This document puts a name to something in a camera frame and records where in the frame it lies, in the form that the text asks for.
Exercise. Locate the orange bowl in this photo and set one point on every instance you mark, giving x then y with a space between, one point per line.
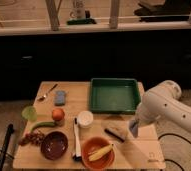
91 145

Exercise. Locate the wooden block eraser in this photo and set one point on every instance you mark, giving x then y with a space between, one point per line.
116 131

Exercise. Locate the white cup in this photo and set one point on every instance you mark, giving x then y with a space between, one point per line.
85 119

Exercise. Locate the light blue towel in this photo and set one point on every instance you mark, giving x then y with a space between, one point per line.
134 127

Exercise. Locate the green book on shelf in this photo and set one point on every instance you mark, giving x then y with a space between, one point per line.
81 21

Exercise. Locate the green plastic tray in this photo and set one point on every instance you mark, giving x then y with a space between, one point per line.
113 95

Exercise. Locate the green chili pepper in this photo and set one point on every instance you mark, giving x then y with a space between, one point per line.
42 124

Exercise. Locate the black pole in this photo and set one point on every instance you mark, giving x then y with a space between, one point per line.
4 154

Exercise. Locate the green plastic cup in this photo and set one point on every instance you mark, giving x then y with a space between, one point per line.
29 113

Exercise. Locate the red dried chili bunch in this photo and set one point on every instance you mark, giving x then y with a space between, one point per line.
33 138

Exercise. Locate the blue sponge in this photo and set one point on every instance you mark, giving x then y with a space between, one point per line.
60 98

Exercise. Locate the wooden shelf rail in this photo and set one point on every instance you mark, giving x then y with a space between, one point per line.
28 17

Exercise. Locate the white mug on shelf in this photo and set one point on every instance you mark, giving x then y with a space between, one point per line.
78 9

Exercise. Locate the metal spoon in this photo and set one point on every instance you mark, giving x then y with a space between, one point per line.
43 97

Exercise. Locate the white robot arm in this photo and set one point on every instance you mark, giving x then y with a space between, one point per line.
163 100

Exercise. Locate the orange fruit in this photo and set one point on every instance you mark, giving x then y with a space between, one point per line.
58 114

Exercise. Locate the yellow corn cob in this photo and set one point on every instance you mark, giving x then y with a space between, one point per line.
100 153

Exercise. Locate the white handled brush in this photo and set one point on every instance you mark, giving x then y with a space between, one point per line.
77 154

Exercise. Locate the dark purple bowl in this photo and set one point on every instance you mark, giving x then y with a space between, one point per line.
54 145

